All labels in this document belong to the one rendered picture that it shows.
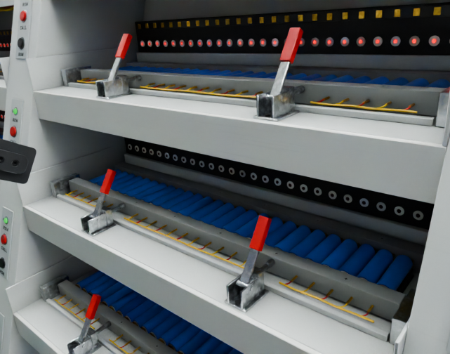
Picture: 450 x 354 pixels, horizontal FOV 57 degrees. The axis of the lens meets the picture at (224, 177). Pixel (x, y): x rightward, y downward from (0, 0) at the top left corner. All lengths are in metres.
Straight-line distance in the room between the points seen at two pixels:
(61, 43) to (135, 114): 0.28
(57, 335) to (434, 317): 0.57
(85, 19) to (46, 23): 0.07
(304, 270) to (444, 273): 0.16
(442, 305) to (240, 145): 0.22
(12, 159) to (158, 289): 0.23
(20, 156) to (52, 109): 0.33
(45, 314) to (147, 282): 0.31
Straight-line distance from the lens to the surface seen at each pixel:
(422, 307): 0.34
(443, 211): 0.33
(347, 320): 0.42
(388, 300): 0.42
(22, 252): 0.79
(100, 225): 0.61
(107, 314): 0.71
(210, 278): 0.48
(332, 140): 0.36
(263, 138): 0.39
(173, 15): 0.80
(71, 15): 0.78
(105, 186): 0.61
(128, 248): 0.56
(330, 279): 0.44
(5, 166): 0.37
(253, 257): 0.43
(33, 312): 0.81
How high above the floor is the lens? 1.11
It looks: 7 degrees down
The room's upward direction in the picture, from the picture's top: 9 degrees clockwise
